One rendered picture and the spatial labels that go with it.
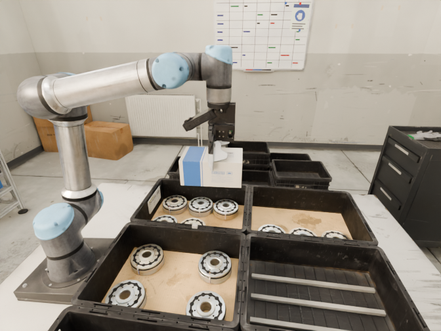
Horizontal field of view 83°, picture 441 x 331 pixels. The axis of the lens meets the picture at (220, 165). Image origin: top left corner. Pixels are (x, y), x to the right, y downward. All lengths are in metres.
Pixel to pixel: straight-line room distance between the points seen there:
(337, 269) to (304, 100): 3.06
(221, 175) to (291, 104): 3.03
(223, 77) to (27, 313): 0.95
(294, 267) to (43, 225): 0.79
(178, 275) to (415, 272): 0.88
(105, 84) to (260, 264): 0.68
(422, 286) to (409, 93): 3.34
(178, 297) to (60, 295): 0.41
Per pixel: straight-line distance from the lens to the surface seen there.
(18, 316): 1.12
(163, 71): 0.60
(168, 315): 0.66
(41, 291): 1.08
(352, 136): 4.15
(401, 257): 1.29
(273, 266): 0.88
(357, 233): 1.02
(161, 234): 0.88
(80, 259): 1.03
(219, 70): 0.72
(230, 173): 0.79
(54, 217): 0.97
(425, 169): 2.00
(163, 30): 3.74
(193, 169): 0.80
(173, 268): 0.87
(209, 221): 1.02
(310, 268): 0.90
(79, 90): 0.71
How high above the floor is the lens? 1.48
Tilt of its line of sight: 27 degrees down
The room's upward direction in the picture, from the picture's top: straight up
